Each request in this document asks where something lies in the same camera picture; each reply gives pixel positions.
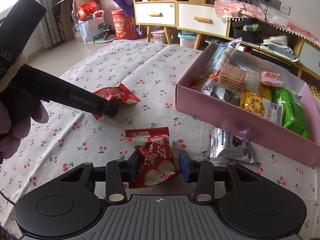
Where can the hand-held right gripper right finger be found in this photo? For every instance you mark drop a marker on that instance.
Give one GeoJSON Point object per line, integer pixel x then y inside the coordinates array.
{"type": "Point", "coordinates": [184, 166]}

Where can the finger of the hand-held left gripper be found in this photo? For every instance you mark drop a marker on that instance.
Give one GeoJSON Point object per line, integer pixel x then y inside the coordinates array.
{"type": "Point", "coordinates": [111, 111]}

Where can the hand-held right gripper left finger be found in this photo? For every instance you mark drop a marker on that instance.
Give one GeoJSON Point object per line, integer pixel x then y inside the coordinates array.
{"type": "Point", "coordinates": [136, 166]}

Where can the red snack packet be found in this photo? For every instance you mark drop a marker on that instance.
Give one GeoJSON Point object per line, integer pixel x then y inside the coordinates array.
{"type": "Point", "coordinates": [115, 96]}
{"type": "Point", "coordinates": [155, 155]}

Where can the pink cardboard box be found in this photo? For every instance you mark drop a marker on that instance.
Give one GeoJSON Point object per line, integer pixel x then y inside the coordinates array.
{"type": "Point", "coordinates": [225, 115]}

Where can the yellow snack packet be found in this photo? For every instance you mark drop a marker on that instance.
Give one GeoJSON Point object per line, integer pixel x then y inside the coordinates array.
{"type": "Point", "coordinates": [265, 92]}

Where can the person's left hand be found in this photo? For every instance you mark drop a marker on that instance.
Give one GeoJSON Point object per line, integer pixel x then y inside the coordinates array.
{"type": "Point", "coordinates": [22, 120]}

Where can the cherry-print tablecloth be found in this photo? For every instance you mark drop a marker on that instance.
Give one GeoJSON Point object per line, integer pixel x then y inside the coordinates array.
{"type": "Point", "coordinates": [75, 135]}

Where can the silver chocolate packet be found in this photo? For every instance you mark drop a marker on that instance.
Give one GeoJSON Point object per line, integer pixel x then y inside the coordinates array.
{"type": "Point", "coordinates": [230, 145]}

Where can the white shopping bag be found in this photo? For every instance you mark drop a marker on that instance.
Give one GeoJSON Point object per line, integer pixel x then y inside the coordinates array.
{"type": "Point", "coordinates": [91, 30]}

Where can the silver blue snack packet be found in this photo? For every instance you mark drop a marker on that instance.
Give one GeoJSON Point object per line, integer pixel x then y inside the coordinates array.
{"type": "Point", "coordinates": [220, 93]}

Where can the grey curtain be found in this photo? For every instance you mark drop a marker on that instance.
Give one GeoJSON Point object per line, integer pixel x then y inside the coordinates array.
{"type": "Point", "coordinates": [46, 10]}

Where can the red gift bag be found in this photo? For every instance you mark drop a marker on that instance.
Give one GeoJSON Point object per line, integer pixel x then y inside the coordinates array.
{"type": "Point", "coordinates": [87, 11]}

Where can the red printed bag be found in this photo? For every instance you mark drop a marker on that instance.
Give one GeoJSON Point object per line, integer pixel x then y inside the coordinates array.
{"type": "Point", "coordinates": [123, 26]}

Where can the orange snack packet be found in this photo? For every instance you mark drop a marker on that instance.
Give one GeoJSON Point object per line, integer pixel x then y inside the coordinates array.
{"type": "Point", "coordinates": [203, 81]}

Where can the clear storage box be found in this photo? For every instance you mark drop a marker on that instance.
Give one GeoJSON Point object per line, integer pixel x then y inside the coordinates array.
{"type": "Point", "coordinates": [158, 37]}

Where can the wooden desk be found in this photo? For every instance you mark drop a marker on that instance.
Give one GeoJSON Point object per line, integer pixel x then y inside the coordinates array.
{"type": "Point", "coordinates": [72, 0]}

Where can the orange lotus-chip packet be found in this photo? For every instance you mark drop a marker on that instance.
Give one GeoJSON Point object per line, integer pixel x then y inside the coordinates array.
{"type": "Point", "coordinates": [252, 102]}

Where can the clear square cracker packet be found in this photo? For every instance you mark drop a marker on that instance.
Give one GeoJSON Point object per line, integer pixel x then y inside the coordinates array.
{"type": "Point", "coordinates": [231, 76]}

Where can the white blue-print snack packet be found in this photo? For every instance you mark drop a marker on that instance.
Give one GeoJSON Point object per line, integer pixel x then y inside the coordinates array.
{"type": "Point", "coordinates": [272, 112]}

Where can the blue-lid storage box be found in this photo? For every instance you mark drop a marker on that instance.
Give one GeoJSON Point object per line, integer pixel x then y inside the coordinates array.
{"type": "Point", "coordinates": [187, 39]}

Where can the clear blue-label rice cracker packet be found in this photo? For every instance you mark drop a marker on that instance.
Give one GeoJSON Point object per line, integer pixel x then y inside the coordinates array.
{"type": "Point", "coordinates": [221, 55]}

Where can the green snack packet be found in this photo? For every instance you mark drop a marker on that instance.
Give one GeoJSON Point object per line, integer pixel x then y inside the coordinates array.
{"type": "Point", "coordinates": [292, 112]}

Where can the pink wafer packet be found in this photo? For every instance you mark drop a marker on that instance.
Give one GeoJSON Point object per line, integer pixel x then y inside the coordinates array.
{"type": "Point", "coordinates": [271, 77]}

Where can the white drawer cabinet wooden legs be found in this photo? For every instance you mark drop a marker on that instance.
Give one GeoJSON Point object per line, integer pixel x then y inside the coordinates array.
{"type": "Point", "coordinates": [200, 17]}

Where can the black case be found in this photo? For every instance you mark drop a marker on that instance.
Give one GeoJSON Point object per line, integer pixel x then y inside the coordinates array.
{"type": "Point", "coordinates": [243, 33]}

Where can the yellow egg tray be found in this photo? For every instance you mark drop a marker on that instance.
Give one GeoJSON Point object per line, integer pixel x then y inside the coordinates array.
{"type": "Point", "coordinates": [314, 88]}

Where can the pile of white green bags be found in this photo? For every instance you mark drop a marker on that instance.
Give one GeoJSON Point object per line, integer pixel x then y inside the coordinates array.
{"type": "Point", "coordinates": [277, 46]}

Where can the pink cherry-print cabinet cloth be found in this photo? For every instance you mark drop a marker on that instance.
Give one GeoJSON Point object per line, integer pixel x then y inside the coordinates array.
{"type": "Point", "coordinates": [275, 17]}

